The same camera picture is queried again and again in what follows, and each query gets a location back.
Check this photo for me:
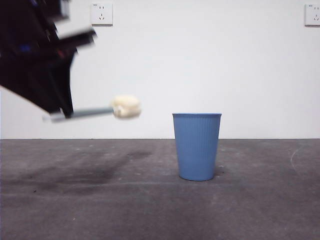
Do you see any grey cup brush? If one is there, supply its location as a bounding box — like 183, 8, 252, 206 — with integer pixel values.
41, 94, 143, 124

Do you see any white wall socket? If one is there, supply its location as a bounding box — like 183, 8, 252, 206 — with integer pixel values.
304, 3, 320, 27
90, 2, 114, 27

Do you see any blue ribbed plastic cup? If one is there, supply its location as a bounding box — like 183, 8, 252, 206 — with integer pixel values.
171, 112, 223, 182

